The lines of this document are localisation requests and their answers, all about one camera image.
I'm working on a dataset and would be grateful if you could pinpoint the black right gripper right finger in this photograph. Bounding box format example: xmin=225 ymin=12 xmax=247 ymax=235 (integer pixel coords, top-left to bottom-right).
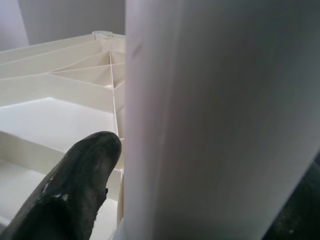
xmin=259 ymin=159 xmax=320 ymax=240

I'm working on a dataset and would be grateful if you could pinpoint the white plastic table leg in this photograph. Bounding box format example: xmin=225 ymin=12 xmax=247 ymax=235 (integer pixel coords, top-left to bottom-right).
xmin=113 ymin=0 xmax=320 ymax=240

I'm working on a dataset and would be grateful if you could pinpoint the white plastic table top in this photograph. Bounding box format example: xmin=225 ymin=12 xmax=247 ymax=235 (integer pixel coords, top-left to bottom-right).
xmin=0 ymin=30 xmax=128 ymax=240

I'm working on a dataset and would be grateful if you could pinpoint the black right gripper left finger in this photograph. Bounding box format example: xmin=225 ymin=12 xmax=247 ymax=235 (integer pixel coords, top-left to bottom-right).
xmin=0 ymin=131 xmax=123 ymax=240

